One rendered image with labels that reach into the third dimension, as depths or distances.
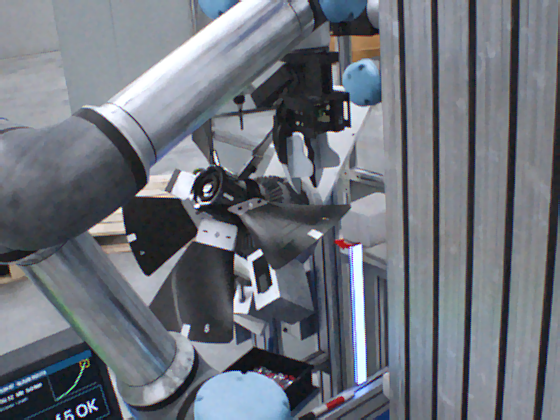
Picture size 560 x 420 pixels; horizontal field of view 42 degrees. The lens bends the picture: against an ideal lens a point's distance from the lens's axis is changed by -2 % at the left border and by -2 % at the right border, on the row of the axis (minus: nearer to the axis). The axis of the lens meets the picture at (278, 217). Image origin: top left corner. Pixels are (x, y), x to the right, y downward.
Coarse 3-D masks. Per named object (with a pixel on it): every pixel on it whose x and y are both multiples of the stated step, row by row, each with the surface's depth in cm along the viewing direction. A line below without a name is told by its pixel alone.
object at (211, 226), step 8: (200, 224) 175; (208, 224) 176; (216, 224) 176; (224, 224) 176; (200, 232) 175; (208, 232) 175; (224, 232) 176; (232, 232) 176; (200, 240) 174; (208, 240) 175; (216, 240) 175; (224, 240) 175; (232, 240) 176; (232, 248) 175
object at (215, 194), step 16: (208, 176) 175; (224, 176) 171; (192, 192) 177; (208, 192) 174; (224, 192) 170; (240, 192) 174; (256, 192) 178; (208, 208) 171; (224, 208) 172; (240, 224) 178
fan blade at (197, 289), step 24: (192, 264) 172; (216, 264) 173; (168, 288) 171; (192, 288) 170; (216, 288) 171; (168, 312) 170; (192, 312) 169; (216, 312) 169; (192, 336) 167; (216, 336) 167
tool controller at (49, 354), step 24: (72, 336) 110; (0, 360) 106; (24, 360) 104; (48, 360) 103; (72, 360) 105; (96, 360) 107; (0, 384) 99; (24, 384) 101; (48, 384) 103; (72, 384) 105; (96, 384) 107; (0, 408) 99; (24, 408) 101; (48, 408) 103; (72, 408) 105; (96, 408) 107; (120, 408) 110
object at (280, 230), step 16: (256, 208) 168; (272, 208) 167; (288, 208) 165; (304, 208) 164; (320, 208) 161; (336, 208) 159; (256, 224) 161; (272, 224) 159; (288, 224) 158; (304, 224) 157; (320, 224) 155; (256, 240) 157; (272, 240) 155; (288, 240) 153; (304, 240) 152; (272, 256) 152; (288, 256) 150
